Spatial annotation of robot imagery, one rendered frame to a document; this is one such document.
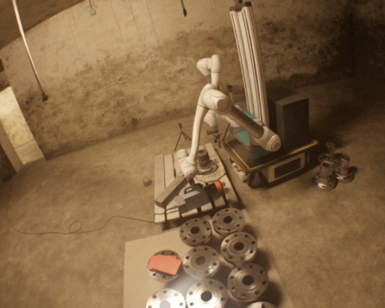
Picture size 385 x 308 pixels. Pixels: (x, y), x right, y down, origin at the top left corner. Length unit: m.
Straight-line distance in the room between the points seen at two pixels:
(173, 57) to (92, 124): 2.20
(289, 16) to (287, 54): 0.87
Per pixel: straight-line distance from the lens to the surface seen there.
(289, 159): 2.24
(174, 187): 2.21
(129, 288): 1.93
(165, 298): 1.49
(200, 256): 1.58
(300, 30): 5.28
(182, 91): 4.43
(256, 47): 1.91
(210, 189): 1.99
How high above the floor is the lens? 1.57
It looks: 30 degrees down
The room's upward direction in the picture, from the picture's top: 16 degrees counter-clockwise
